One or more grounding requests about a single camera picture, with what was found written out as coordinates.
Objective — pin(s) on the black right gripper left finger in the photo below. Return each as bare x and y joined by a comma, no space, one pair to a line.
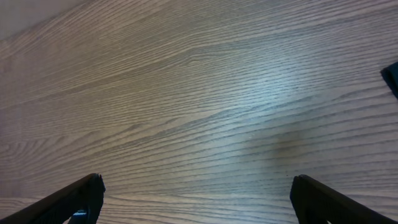
79,202

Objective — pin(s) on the black garment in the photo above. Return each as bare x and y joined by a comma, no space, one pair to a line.
390,76

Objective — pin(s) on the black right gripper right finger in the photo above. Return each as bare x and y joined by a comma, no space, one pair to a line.
316,203

